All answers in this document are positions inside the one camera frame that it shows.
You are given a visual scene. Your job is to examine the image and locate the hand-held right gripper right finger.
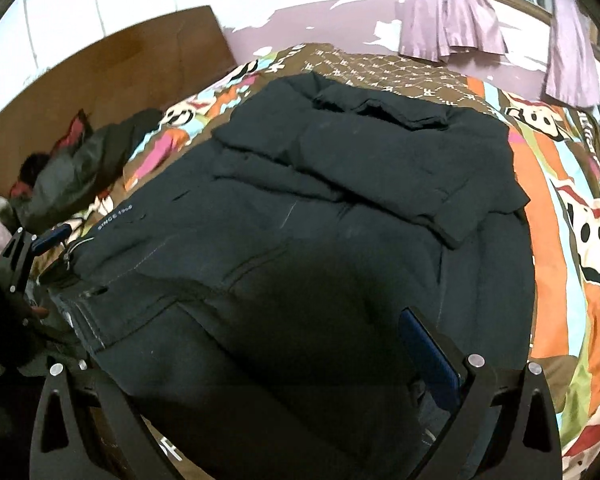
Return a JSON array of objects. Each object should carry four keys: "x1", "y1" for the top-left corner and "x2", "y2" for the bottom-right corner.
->
[{"x1": 399, "y1": 307, "x2": 564, "y2": 480}]

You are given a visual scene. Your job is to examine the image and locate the wide pink curtain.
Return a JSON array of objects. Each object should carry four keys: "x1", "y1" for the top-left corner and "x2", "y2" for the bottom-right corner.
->
[{"x1": 397, "y1": 0, "x2": 509, "y2": 64}]

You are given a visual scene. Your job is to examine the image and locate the narrow pink curtain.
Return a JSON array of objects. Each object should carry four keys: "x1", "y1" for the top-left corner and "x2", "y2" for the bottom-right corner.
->
[{"x1": 543, "y1": 0, "x2": 600, "y2": 109}]

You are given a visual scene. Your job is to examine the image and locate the brown printed quilt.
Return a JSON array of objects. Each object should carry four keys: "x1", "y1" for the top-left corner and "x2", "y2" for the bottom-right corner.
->
[{"x1": 75, "y1": 42, "x2": 600, "y2": 480}]

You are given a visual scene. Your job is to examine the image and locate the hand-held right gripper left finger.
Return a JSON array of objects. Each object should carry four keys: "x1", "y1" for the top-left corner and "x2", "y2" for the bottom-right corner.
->
[{"x1": 31, "y1": 357, "x2": 186, "y2": 480}]

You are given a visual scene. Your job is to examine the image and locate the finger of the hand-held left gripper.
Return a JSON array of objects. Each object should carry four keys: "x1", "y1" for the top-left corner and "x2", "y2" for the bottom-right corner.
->
[{"x1": 0, "y1": 224, "x2": 74, "y2": 297}]

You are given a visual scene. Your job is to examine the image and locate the black jacket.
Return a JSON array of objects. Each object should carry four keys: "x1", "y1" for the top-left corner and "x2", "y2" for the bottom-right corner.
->
[{"x1": 47, "y1": 72, "x2": 537, "y2": 480}]

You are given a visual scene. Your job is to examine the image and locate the wooden headboard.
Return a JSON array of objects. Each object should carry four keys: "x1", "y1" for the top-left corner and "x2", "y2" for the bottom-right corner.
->
[{"x1": 0, "y1": 5, "x2": 239, "y2": 183}]

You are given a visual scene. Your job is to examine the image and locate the red cloth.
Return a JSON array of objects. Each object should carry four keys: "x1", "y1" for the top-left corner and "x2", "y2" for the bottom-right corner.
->
[{"x1": 9, "y1": 109, "x2": 92, "y2": 200}]

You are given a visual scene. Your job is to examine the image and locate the dark green jacket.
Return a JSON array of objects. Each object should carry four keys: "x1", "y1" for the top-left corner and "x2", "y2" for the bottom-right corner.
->
[{"x1": 10, "y1": 108, "x2": 164, "y2": 234}]

